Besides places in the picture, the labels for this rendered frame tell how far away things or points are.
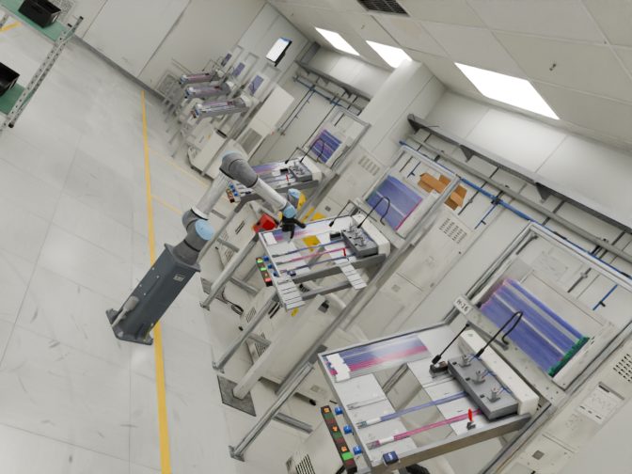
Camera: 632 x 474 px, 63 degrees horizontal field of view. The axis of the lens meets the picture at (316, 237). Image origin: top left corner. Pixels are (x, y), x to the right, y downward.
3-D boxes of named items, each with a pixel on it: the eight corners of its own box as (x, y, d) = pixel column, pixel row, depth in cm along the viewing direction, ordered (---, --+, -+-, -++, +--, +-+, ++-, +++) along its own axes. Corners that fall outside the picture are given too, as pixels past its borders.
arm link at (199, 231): (187, 244, 282) (201, 226, 280) (181, 232, 292) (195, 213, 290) (204, 253, 290) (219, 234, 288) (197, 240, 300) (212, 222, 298)
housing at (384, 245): (379, 263, 340) (378, 244, 334) (352, 232, 382) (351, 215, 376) (390, 260, 342) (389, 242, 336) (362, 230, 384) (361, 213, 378)
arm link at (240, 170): (245, 164, 273) (301, 209, 306) (239, 155, 281) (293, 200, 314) (231, 180, 274) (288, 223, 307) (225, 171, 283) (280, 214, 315)
